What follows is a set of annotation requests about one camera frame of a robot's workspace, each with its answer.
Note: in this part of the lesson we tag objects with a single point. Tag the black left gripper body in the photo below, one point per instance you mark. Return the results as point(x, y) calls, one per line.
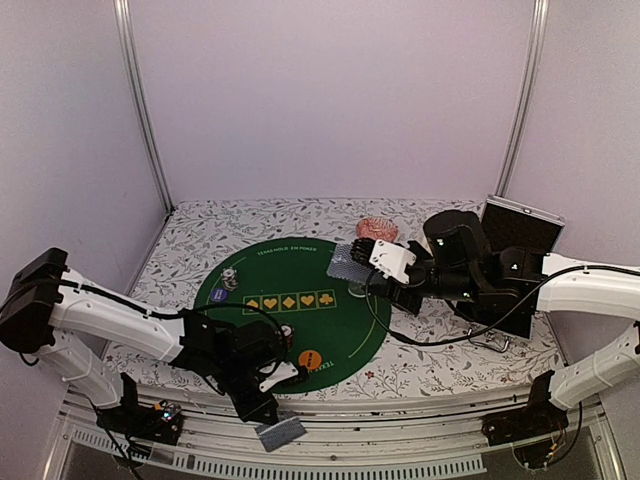
point(233, 375)

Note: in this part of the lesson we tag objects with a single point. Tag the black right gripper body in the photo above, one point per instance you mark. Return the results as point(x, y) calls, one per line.
point(393, 295)

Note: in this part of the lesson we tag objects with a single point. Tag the red chip stack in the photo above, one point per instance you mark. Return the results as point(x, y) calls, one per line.
point(288, 333)

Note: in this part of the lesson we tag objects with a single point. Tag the clear green dealer button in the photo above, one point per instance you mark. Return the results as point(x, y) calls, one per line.
point(356, 291)

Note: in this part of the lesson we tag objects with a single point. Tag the blue patterned dealt card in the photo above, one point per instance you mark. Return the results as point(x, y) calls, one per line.
point(283, 433)

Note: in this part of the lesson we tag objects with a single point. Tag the orange round blind button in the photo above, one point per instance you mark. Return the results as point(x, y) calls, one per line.
point(310, 359)

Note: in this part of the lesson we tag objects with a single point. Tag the blue round blind button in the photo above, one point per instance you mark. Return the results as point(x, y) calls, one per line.
point(218, 295)

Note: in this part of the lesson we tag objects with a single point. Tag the white chip stack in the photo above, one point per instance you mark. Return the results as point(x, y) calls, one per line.
point(229, 278)

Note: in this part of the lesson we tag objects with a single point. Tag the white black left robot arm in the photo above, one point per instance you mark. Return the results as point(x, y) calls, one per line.
point(48, 303)

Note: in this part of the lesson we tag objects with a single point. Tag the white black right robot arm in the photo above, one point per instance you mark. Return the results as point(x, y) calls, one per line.
point(454, 262)

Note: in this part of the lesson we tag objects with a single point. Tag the red patterned small bowl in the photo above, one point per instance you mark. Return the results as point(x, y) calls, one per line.
point(377, 228)

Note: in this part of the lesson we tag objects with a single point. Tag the floral white tablecloth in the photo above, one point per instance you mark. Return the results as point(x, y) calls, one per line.
point(422, 356)

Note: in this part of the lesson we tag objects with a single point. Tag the round green poker mat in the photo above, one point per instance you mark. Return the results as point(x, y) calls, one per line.
point(287, 279)

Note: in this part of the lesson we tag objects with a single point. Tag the aluminium poker chip case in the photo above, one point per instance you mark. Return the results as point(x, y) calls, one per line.
point(519, 237)

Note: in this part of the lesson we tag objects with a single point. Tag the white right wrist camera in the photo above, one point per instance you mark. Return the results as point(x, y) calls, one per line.
point(392, 260)

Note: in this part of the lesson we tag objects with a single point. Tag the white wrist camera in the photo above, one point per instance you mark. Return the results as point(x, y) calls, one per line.
point(276, 373)
point(392, 260)

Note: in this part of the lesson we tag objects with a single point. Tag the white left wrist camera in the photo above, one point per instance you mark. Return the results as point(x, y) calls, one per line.
point(276, 373)

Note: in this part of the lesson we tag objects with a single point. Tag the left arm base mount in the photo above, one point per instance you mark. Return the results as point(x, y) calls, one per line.
point(160, 423)

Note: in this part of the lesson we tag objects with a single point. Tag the aluminium front rail frame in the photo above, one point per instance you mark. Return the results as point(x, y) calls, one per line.
point(411, 438)

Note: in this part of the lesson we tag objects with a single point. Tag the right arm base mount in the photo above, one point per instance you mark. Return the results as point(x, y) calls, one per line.
point(536, 435)

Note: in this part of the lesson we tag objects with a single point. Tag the right aluminium frame post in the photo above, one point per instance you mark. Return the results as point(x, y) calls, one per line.
point(533, 58)

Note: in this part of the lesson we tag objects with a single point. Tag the aluminium frame post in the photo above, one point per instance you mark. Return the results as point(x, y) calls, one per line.
point(134, 77)
point(533, 58)

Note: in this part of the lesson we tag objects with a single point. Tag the left aluminium frame post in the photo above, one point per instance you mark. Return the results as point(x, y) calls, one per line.
point(134, 77)

